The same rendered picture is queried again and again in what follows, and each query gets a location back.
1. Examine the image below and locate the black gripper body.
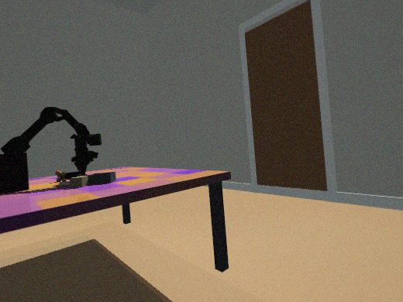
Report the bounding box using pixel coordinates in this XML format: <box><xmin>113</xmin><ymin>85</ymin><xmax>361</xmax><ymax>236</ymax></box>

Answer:
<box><xmin>71</xmin><ymin>146</ymin><xmax>93</xmax><ymax>163</ymax></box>

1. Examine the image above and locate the tan rectangular block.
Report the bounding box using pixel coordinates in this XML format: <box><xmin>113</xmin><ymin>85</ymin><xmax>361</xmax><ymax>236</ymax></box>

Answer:
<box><xmin>69</xmin><ymin>176</ymin><xmax>88</xmax><ymax>188</ymax></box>

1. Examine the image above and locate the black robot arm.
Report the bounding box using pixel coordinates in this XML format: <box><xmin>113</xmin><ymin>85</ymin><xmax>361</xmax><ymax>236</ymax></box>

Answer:
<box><xmin>1</xmin><ymin>107</ymin><xmax>102</xmax><ymax>154</ymax></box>

